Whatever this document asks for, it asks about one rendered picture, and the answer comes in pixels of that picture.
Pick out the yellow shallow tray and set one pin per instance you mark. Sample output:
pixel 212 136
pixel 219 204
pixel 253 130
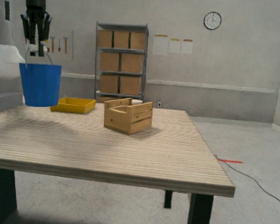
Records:
pixel 74 105

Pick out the white and pink yogurt cup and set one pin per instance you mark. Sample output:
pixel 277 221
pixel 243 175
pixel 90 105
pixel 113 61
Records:
pixel 136 102

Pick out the small wooden crate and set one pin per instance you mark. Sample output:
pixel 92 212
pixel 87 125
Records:
pixel 127 119

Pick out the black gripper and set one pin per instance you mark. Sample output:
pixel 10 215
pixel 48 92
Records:
pixel 36 12

